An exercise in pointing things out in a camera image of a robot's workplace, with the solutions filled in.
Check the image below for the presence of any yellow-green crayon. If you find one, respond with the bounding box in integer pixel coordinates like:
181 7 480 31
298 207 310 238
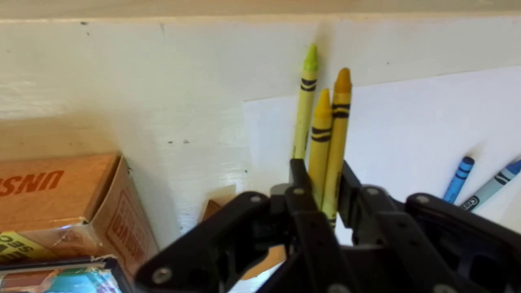
292 43 321 162

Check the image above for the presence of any dark colourful cover book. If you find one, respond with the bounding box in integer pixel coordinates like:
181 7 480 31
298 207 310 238
0 256 135 293

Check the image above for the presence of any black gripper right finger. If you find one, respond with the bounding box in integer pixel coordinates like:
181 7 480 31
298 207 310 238
334 162 521 293

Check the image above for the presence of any light blue crayon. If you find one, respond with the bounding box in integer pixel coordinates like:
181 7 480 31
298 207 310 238
459 158 521 214

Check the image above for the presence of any yellow crayon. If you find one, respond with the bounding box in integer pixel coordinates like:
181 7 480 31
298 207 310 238
308 88 334 211

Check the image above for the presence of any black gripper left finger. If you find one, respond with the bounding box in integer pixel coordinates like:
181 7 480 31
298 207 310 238
135 158 357 293

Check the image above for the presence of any orange cardboard game box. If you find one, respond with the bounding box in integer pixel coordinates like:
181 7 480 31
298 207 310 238
0 154 160 274

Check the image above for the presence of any golden orange crayon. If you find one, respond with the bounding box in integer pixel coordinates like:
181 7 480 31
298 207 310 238
321 66 355 227

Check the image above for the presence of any white paper sheet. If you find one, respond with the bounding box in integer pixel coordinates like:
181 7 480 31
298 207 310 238
241 64 521 230

